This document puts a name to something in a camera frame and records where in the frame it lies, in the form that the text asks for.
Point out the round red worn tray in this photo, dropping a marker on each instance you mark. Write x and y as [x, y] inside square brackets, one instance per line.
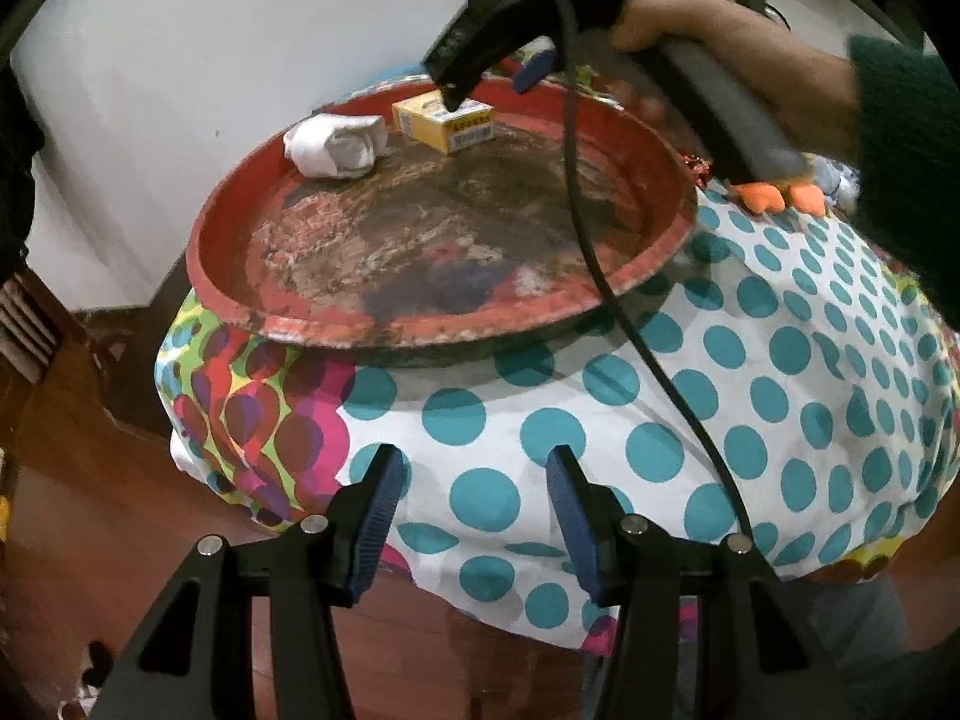
[450, 240]

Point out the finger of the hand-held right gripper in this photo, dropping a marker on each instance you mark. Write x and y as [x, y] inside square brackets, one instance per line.
[534, 69]
[457, 52]

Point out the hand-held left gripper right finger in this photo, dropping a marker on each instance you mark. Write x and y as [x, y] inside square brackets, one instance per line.
[576, 532]

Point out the white rolled sock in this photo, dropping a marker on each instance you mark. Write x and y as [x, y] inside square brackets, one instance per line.
[330, 146]

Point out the colourful dotted blanket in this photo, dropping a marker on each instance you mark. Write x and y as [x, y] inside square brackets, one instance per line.
[675, 390]

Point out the dark cloth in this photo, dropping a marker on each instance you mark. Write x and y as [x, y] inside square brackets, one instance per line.
[15, 165]

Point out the small yellow box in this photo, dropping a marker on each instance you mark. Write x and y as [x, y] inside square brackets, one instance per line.
[431, 124]

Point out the person's right hand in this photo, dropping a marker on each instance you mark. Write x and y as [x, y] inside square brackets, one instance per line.
[720, 37]

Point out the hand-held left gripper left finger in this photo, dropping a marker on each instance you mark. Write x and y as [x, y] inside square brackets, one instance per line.
[375, 521]

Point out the plush toy with orange feet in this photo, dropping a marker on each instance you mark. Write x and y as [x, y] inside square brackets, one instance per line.
[759, 196]

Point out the wooden slatted panel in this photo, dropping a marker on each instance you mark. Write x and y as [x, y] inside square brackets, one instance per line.
[26, 322]

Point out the red glitter ornament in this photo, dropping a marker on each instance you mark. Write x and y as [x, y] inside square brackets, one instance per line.
[697, 169]

